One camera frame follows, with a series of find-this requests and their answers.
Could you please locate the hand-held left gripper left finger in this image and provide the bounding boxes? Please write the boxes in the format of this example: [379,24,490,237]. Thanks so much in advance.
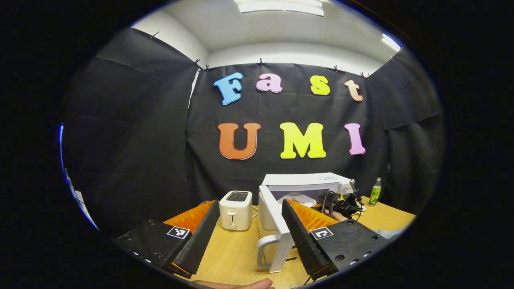
[114,199,221,278]

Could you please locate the black backdrop cloth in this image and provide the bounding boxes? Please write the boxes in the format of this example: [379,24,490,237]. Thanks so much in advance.
[60,27,446,237]

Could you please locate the green labelled drink bottle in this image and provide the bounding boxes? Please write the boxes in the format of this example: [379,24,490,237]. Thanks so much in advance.
[369,177,382,206]

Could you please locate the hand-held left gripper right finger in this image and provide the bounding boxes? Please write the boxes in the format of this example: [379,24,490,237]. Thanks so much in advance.
[281,199,389,280]

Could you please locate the small ceiling light panel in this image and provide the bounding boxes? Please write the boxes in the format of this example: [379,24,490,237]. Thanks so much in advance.
[381,33,402,52]

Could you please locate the cream toaster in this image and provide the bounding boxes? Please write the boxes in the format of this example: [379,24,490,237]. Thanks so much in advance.
[219,190,253,231]

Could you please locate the white microwave oven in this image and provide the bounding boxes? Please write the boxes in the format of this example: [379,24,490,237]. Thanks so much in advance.
[256,173,357,273]

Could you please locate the large ceiling light panel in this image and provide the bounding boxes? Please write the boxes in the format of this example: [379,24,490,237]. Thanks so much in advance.
[234,0,324,16]

